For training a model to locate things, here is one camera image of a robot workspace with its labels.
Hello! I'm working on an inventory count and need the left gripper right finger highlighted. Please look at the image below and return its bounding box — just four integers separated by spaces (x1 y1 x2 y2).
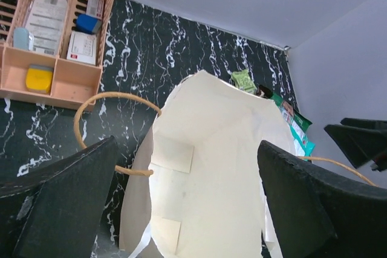
257 141 386 257

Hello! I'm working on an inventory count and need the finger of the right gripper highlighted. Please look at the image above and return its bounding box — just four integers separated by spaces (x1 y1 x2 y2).
340 118 387 131
324 124 386 169

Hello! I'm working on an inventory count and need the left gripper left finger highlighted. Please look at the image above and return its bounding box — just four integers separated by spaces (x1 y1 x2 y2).
1 137 119 257

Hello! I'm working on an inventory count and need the teal snack pack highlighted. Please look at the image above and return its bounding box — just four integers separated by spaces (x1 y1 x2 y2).
290 122 315 156

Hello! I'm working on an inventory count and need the green snack bag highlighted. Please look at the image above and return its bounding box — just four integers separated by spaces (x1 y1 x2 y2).
270 93 312 132

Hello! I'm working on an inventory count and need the brown Kettle chips bag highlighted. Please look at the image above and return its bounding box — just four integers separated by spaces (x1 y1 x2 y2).
256 85 273 99

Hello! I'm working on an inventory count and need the brown paper bag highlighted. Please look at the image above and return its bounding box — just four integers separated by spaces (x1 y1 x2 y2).
74 69 379 258

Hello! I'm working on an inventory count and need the light green snack pack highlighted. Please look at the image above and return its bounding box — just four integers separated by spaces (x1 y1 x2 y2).
231 69 257 95

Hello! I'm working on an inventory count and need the yellow small item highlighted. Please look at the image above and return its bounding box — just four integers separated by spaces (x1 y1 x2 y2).
25 64 54 94

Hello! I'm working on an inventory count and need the orange plastic file organizer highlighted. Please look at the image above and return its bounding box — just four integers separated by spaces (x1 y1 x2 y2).
1 0 114 111

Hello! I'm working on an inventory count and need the white box red label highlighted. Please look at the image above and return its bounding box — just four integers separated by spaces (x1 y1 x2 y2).
67 31 97 65

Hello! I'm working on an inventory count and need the blue stamp block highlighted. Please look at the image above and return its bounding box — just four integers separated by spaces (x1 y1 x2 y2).
76 14 102 34

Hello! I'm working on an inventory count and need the white bottle with label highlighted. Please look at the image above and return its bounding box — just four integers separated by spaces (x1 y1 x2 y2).
25 0 67 56

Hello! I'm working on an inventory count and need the small barcode box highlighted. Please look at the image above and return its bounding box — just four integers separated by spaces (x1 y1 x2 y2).
86 0 105 20

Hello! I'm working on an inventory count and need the aluminium frame rail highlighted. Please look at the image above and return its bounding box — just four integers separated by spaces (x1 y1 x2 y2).
258 40 291 55

